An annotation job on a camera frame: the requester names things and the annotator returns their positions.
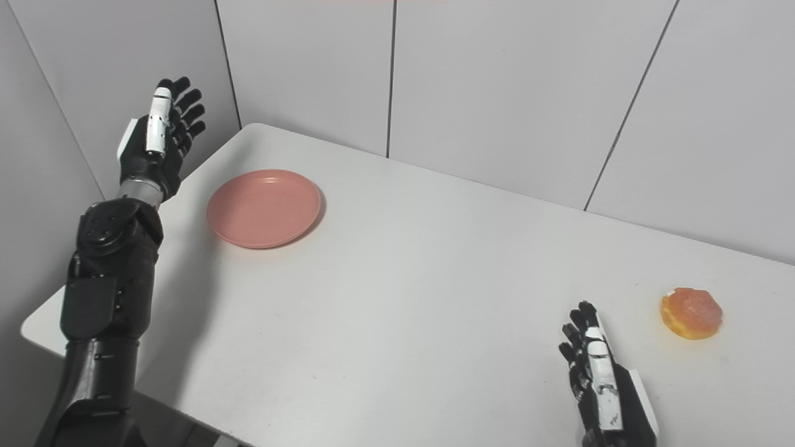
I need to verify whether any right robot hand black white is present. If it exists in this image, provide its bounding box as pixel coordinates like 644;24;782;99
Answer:
558;301;660;447

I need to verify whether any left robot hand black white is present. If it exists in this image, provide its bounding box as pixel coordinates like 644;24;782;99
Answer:
117;76;207;201

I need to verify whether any orange cream puff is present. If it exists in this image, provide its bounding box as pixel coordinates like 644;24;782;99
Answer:
660;287;724;340

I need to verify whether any pink round plate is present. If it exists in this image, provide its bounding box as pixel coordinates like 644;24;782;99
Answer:
206;169;322;250

